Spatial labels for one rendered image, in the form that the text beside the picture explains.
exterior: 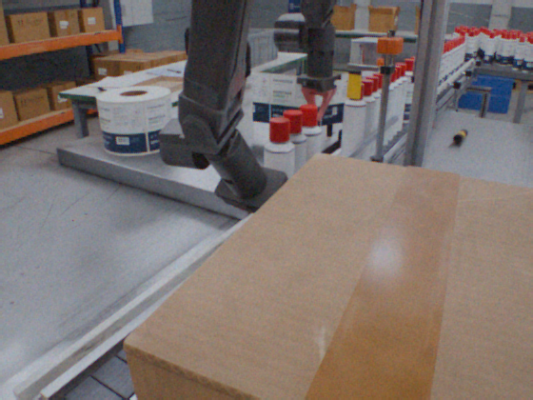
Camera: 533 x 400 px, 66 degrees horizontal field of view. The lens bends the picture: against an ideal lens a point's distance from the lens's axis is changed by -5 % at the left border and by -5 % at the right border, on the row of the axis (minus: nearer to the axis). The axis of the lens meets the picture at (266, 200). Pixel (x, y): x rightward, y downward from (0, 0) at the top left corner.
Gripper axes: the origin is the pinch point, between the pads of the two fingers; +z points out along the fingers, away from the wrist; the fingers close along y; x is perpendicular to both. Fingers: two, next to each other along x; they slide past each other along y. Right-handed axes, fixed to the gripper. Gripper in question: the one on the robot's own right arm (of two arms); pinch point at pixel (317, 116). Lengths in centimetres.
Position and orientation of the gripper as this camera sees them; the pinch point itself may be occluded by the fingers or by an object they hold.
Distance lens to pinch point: 98.1
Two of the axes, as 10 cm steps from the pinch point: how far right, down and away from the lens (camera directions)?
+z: 0.0, 9.0, 4.3
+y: -5.1, 3.7, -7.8
